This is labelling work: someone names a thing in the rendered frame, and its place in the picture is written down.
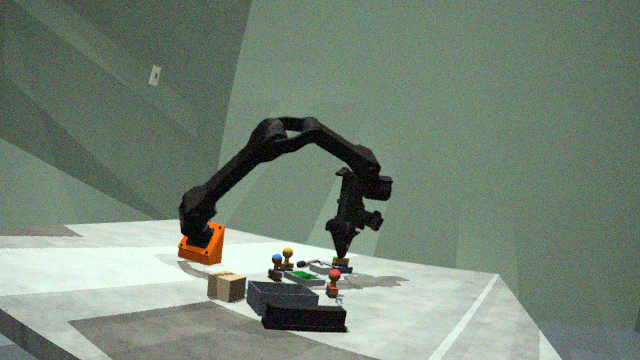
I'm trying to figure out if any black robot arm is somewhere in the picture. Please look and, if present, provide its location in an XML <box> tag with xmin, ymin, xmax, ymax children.
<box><xmin>179</xmin><ymin>116</ymin><xmax>393</xmax><ymax>248</ymax></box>

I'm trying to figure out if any rubber stamp with yellow knob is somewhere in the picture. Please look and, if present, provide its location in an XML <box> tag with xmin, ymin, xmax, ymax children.
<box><xmin>278</xmin><ymin>248</ymin><xmax>294</xmax><ymax>272</ymax></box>

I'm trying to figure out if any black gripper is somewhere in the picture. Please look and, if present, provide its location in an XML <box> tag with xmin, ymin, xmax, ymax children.
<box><xmin>325</xmin><ymin>195</ymin><xmax>365</xmax><ymax>259</ymax></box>

